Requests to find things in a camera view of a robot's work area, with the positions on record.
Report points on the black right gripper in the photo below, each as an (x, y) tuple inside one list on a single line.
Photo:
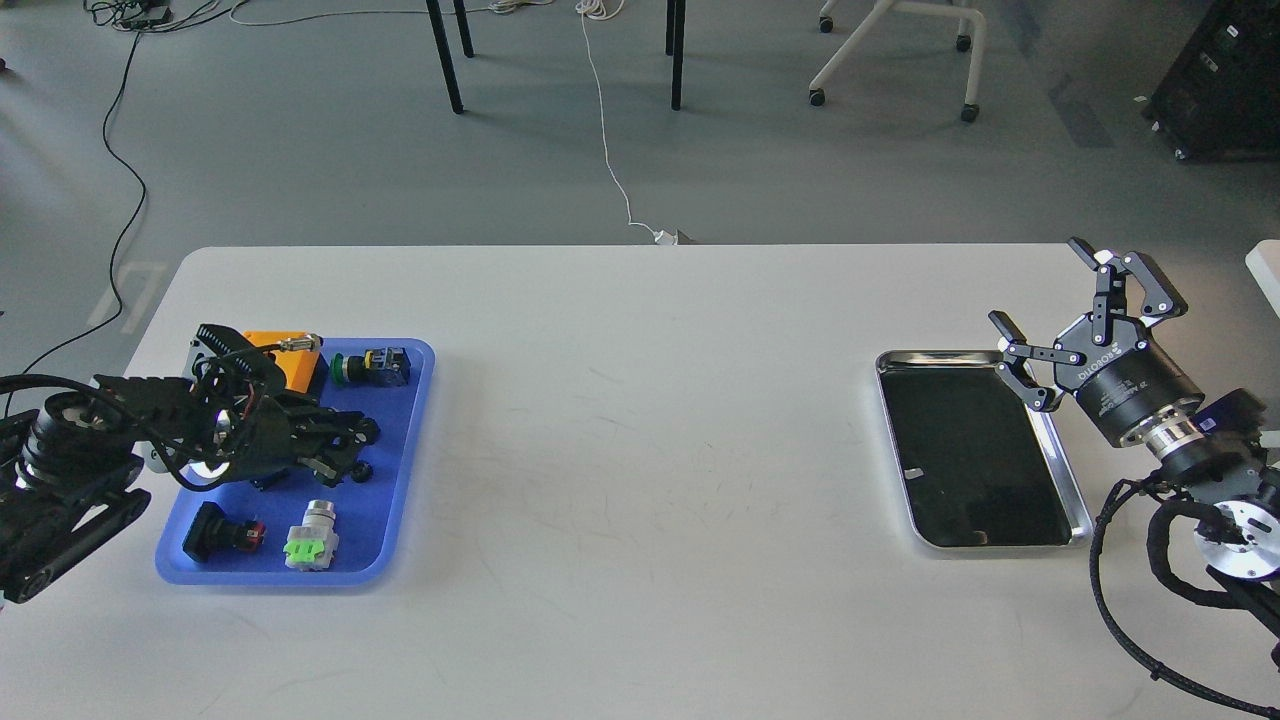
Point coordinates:
[(1130, 385)]

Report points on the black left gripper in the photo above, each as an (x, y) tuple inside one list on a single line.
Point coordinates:
[(292, 431)]

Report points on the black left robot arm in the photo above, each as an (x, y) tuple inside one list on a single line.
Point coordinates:
[(69, 467)]

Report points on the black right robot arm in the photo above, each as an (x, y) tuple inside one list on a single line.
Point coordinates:
[(1212, 538)]

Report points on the blue plastic tray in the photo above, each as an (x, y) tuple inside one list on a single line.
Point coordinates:
[(367, 515)]

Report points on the silver metal tray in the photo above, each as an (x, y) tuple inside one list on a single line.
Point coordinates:
[(978, 470)]

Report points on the orange block on black base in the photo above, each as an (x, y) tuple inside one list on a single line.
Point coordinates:
[(299, 359)]

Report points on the green and silver push button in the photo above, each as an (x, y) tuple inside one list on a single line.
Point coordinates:
[(313, 544)]

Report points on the black red push button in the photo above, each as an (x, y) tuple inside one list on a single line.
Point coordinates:
[(212, 531)]

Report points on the black equipment case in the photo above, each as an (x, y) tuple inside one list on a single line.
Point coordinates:
[(1219, 100)]

